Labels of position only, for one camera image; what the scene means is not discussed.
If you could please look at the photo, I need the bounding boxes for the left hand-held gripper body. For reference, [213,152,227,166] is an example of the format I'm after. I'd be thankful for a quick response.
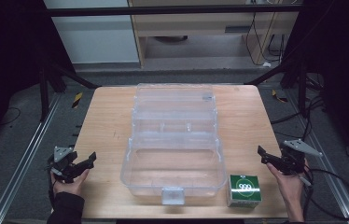
[47,146,79,184]

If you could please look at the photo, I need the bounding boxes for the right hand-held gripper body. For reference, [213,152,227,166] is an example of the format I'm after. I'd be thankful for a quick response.
[277,138,324,175]

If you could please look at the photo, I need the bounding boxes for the person's left hand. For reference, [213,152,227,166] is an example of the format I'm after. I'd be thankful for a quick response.
[50,167,91,198]

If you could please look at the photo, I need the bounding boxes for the person's right hand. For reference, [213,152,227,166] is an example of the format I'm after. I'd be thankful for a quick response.
[266,158,310,206]

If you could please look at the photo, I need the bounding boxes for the green and white carton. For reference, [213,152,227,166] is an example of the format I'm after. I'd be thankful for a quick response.
[226,174,263,209]

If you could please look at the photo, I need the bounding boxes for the yellow black striped tape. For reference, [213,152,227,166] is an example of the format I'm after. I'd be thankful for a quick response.
[271,89,288,105]
[71,91,84,109]

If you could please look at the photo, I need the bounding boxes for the black metal stand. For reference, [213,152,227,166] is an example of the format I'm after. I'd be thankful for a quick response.
[244,55,309,119]
[37,59,101,123]

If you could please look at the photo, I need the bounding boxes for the clear plastic storage box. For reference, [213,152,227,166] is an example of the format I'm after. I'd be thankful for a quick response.
[119,82,229,206]

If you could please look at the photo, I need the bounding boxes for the white cabinet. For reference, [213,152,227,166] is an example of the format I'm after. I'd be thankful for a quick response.
[43,0,141,65]

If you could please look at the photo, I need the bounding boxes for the aluminium floor rail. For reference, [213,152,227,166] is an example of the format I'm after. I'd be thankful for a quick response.
[286,90,349,224]
[0,94,63,224]

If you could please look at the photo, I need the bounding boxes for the black floor cables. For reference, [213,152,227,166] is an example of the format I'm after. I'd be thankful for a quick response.
[270,74,326,141]

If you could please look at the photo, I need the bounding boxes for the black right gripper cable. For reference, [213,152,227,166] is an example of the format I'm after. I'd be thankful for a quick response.
[299,167,349,222]

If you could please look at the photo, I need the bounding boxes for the thin black floor cable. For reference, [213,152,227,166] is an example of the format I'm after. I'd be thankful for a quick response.
[0,106,21,127]

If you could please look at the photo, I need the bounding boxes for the black hanging cables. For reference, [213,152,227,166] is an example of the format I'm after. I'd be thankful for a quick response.
[244,12,286,67]

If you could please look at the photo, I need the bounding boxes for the black horizontal frame bar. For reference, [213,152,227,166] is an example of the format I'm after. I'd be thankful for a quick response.
[43,4,303,18]

